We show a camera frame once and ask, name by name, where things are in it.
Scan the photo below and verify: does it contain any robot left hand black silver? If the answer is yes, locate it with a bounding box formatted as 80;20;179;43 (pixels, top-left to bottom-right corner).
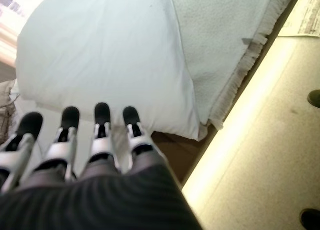
0;102;203;230

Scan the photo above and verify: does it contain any sheer pale curtain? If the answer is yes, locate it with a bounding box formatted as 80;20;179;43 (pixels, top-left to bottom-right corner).
0;0;55;64

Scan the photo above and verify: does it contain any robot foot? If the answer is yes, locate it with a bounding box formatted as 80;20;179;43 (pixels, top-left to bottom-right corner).
299;207;320;230
306;89;320;108

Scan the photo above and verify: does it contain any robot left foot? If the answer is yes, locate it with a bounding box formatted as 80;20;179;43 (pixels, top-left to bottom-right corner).
299;207;320;230

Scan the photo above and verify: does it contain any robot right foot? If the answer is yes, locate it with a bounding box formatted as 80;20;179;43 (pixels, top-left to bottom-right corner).
306;89;320;108

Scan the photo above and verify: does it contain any white duvet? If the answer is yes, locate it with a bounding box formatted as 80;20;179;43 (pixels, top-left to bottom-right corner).
14;0;201;141

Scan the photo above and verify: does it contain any cream textured fringed bedspread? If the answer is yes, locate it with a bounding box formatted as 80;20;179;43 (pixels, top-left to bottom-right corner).
167;0;298;129

